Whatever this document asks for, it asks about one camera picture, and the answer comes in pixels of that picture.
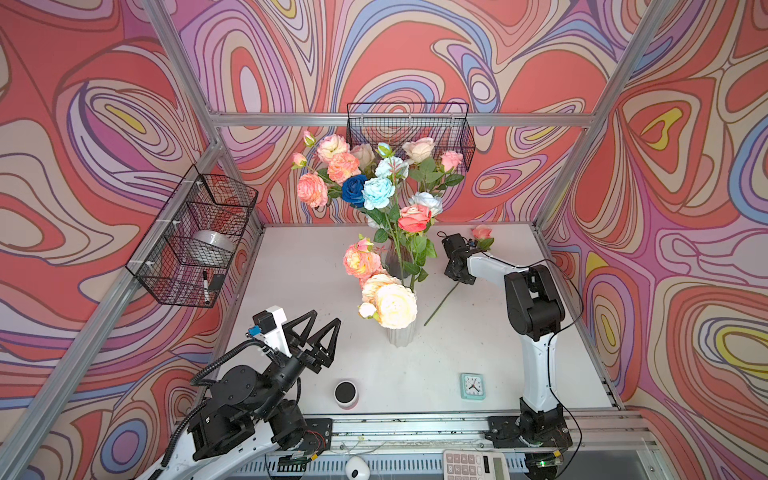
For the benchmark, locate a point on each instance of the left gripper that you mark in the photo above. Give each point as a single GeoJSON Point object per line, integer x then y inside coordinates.
{"type": "Point", "coordinates": [302, 340]}

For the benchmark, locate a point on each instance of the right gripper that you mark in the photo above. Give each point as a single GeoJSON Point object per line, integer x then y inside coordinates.
{"type": "Point", "coordinates": [449, 272]}

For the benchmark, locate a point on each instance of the salmon pink rose stem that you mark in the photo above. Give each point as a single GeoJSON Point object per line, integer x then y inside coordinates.
{"type": "Point", "coordinates": [482, 235]}

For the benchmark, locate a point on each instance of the pink grey glass vase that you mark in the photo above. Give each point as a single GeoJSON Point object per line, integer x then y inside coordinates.
{"type": "Point", "coordinates": [392, 261]}

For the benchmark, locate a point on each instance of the cream peony spray stem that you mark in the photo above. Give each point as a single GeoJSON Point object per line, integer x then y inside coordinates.
{"type": "Point", "coordinates": [387, 301]}

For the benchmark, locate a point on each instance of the light pink rose stem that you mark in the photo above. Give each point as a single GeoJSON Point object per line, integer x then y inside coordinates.
{"type": "Point", "coordinates": [436, 176]}

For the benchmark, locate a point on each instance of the white ribbed ceramic vase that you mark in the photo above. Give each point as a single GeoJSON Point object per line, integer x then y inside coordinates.
{"type": "Point", "coordinates": [402, 337]}

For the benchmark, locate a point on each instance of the orange pink peony spray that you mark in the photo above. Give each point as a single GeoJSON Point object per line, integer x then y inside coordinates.
{"type": "Point", "coordinates": [361, 260]}

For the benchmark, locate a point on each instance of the cream pink rose stem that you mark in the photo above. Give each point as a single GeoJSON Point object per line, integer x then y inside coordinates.
{"type": "Point", "coordinates": [419, 150]}

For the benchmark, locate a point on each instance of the dark blue rose stem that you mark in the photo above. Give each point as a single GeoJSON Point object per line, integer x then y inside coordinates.
{"type": "Point", "coordinates": [352, 190]}

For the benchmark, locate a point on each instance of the cream white rose stem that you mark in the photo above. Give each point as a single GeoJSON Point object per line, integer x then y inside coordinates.
{"type": "Point", "coordinates": [367, 159]}

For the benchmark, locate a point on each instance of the orange pink carnation spray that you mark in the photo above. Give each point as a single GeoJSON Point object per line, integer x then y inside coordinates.
{"type": "Point", "coordinates": [316, 188]}

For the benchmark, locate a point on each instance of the pink carnation spray stem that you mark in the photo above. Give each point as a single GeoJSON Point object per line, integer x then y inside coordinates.
{"type": "Point", "coordinates": [327, 147]}

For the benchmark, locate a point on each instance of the coral red rose stem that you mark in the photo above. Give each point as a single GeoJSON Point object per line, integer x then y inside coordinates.
{"type": "Point", "coordinates": [414, 222]}

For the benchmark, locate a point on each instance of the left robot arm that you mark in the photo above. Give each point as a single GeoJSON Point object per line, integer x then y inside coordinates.
{"type": "Point", "coordinates": [245, 413]}

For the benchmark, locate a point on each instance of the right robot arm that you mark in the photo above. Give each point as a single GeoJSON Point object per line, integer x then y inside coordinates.
{"type": "Point", "coordinates": [535, 311]}

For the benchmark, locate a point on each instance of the white round device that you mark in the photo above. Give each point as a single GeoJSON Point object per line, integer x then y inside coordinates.
{"type": "Point", "coordinates": [356, 468]}

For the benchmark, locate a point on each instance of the mint green small clock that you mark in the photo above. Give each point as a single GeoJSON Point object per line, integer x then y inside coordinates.
{"type": "Point", "coordinates": [472, 387]}

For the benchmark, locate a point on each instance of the white pink calculator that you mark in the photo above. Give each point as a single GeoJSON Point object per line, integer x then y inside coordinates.
{"type": "Point", "coordinates": [473, 465]}

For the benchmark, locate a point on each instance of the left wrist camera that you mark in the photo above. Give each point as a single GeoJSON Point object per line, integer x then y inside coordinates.
{"type": "Point", "coordinates": [268, 327]}

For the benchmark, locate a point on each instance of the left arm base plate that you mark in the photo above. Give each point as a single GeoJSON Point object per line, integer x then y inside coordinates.
{"type": "Point", "coordinates": [312, 436]}

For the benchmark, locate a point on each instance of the black wire basket back wall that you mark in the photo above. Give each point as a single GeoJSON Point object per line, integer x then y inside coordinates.
{"type": "Point", "coordinates": [398, 122]}

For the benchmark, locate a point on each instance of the black wire basket wall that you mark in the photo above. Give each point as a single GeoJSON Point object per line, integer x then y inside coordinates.
{"type": "Point", "coordinates": [188, 264]}
{"type": "Point", "coordinates": [398, 122]}

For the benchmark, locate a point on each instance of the black wire basket left wall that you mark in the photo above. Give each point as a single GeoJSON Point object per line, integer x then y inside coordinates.
{"type": "Point", "coordinates": [188, 264]}

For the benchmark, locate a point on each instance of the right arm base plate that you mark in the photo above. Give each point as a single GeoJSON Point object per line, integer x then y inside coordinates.
{"type": "Point", "coordinates": [525, 432]}

